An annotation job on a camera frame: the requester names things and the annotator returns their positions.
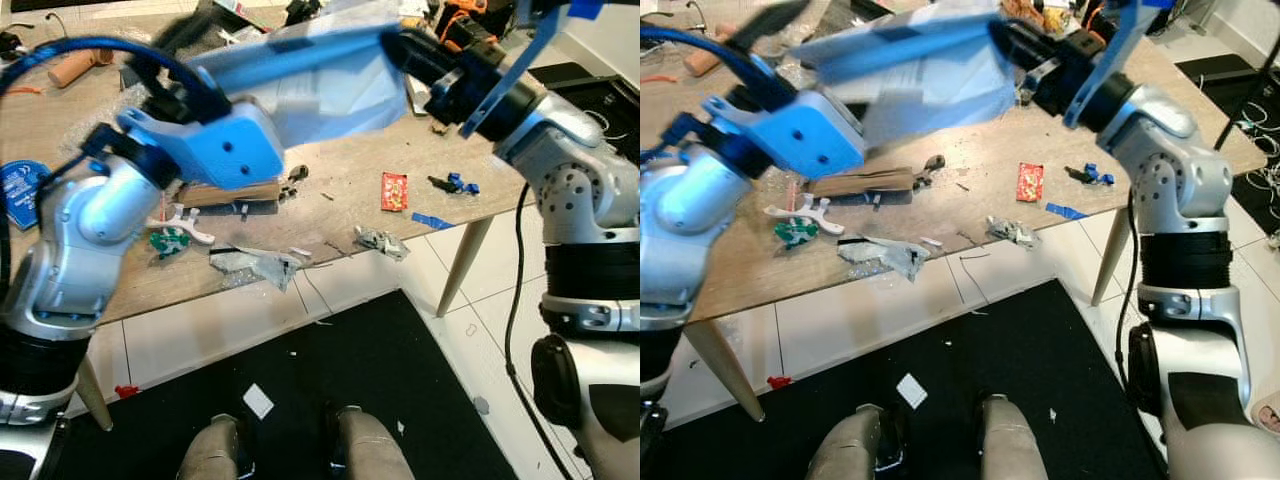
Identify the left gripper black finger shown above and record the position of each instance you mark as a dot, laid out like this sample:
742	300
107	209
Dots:
768	22
182	34

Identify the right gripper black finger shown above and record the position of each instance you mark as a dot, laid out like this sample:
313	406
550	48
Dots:
1020	42
418	55

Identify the translucent white plastic bag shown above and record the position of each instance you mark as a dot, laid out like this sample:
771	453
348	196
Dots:
930	90
320	90

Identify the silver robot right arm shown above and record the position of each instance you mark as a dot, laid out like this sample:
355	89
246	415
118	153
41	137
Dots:
1180	190
590	190

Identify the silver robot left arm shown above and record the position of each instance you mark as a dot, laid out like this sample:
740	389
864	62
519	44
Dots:
90	220
690	220

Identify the clear plastic trash sheet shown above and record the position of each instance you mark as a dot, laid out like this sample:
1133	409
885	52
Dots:
885	255
255	265

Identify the orange black tool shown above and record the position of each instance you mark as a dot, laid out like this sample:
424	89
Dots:
465	15
1090	20

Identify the pink cylinder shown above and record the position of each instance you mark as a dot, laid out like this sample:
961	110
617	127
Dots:
80	68
703	63

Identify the small blue black clamp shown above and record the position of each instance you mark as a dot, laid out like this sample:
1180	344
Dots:
1090	174
455	184

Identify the brown cardboard piece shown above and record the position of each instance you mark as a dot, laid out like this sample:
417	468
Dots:
235	194
865	182

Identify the red snack packet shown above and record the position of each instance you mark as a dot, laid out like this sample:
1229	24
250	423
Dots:
1029	182
395	192

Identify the blue tape wrap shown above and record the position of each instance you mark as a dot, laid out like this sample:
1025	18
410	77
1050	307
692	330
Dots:
588	8
1152	3

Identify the black floor mat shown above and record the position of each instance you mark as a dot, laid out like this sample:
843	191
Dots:
1205	75
1020	330
600	100
380	350

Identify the blue tape piece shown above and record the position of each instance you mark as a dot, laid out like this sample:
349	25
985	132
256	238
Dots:
433	221
1066	211

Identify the small black clip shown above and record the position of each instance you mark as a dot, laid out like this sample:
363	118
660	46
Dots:
296	180
930	170

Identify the crumpled clear wrapper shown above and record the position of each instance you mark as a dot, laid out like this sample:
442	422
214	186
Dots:
382	243
1012	232

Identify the tapered wooden table leg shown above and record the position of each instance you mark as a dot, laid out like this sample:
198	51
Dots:
725	370
1112	270
462	265
94	395

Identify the blue round disc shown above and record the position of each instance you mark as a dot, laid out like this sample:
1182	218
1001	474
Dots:
20	190

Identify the small red scrap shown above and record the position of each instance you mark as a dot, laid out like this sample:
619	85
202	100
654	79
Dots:
779	382
125	390

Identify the white paper scrap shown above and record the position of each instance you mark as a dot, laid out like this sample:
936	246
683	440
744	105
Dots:
911	391
258	401

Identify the grey robot left leg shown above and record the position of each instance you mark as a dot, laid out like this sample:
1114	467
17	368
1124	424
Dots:
210	455
845	450

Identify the grey robot leg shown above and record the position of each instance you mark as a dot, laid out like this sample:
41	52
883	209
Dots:
845	450
210	455
370	450
1012	440

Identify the grey robot right leg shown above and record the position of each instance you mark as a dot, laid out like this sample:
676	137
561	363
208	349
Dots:
370	450
1012	440

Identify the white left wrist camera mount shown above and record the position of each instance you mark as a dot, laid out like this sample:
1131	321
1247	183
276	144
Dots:
810	140
220	150

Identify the white plastic bracket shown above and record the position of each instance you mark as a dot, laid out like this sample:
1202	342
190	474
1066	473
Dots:
800	210
180	220

